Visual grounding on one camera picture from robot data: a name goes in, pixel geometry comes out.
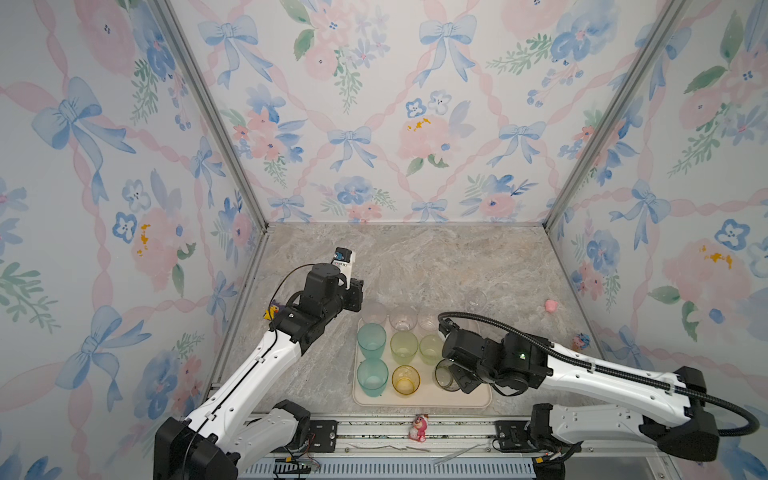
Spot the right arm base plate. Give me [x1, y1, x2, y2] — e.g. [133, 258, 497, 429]
[495, 419, 582, 454]

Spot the aluminium rail frame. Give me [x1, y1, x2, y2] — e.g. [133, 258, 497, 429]
[236, 416, 682, 479]

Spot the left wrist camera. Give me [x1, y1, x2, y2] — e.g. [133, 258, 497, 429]
[332, 247, 355, 289]

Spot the teal cup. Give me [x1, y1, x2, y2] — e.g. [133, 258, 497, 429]
[357, 323, 387, 359]
[356, 358, 389, 398]

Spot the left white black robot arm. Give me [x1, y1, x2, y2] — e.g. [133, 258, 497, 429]
[152, 248, 364, 479]

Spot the black corrugated cable hose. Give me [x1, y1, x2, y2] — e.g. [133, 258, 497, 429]
[437, 311, 761, 438]

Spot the clear textured cup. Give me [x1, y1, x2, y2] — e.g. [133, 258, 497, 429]
[361, 301, 389, 325]

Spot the clear smooth cup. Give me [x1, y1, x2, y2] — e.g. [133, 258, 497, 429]
[389, 305, 418, 332]

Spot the pikachu toy figure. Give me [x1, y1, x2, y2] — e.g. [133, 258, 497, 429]
[263, 301, 282, 321]

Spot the left aluminium corner post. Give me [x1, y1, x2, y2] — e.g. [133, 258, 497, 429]
[148, 0, 268, 234]

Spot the pink pig toy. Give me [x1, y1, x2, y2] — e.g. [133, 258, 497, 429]
[544, 299, 559, 313]

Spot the right aluminium corner post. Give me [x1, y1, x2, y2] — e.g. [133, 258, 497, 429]
[543, 0, 690, 234]

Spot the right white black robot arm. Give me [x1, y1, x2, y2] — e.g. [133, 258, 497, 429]
[439, 321, 720, 462]

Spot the beige plastic tray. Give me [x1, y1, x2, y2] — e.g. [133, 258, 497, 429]
[351, 321, 492, 411]

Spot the yellow amber cup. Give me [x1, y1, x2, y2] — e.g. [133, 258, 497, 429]
[391, 365, 421, 396]

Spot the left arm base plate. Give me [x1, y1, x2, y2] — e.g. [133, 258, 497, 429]
[300, 420, 339, 453]

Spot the small colourful doll toy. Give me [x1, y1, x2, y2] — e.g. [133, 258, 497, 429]
[571, 333, 591, 352]

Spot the aluminium corner post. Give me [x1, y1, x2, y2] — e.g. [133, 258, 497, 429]
[543, 0, 690, 234]
[148, 0, 268, 234]

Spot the smoky grey cup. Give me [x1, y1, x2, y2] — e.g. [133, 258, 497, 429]
[433, 359, 461, 392]

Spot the light green textured cup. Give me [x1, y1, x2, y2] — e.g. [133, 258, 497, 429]
[390, 331, 419, 365]
[418, 333, 444, 366]

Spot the pink bear toy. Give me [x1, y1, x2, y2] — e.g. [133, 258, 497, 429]
[408, 414, 429, 443]

